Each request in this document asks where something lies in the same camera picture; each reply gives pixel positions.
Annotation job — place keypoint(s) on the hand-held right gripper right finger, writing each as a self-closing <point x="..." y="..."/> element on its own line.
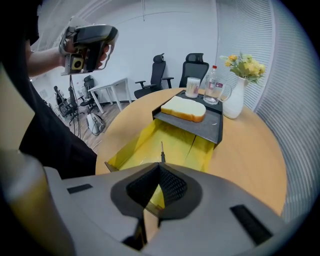
<point x="212" y="225"/>

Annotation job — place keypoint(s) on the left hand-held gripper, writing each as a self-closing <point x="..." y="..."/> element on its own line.
<point x="75" y="62"/>

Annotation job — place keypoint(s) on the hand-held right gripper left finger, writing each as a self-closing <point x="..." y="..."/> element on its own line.
<point x="95" y="205"/>

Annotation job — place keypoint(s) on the black tray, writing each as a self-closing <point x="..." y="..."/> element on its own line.
<point x="200" y="127"/>

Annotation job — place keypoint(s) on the person's left forearm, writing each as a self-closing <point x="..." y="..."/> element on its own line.
<point x="43" y="62"/>

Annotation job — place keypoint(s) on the person's left hand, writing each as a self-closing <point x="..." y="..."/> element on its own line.
<point x="105" y="56"/>

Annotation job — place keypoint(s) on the white desk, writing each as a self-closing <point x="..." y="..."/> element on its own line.
<point x="110" y="85"/>

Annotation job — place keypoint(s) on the black office chair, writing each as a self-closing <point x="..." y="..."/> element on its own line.
<point x="88" y="87"/>
<point x="63" y="106"/>
<point x="156" y="75"/>
<point x="193" y="71"/>

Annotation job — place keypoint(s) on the person's black shirt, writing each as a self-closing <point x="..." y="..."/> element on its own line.
<point x="57" y="145"/>

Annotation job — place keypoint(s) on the round wooden table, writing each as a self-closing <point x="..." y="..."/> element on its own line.
<point x="250" y="155"/>

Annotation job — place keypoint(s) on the white round floor device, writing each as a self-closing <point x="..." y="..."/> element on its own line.
<point x="94" y="123"/>

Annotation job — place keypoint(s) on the white cup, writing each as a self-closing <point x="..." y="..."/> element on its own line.
<point x="192" y="87"/>

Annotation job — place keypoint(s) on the slice of white bread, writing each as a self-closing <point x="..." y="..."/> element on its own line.
<point x="183" y="108"/>

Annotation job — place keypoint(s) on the clear plastic bottle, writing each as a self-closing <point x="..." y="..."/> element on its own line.
<point x="213" y="72"/>

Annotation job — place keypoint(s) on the white vase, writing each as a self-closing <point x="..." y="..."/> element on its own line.
<point x="235" y="102"/>

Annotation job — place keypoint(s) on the clear glass mug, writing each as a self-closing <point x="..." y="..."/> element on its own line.
<point x="212" y="96"/>

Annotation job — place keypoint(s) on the yellow artificial flowers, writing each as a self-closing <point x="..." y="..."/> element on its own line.
<point x="246" y="66"/>

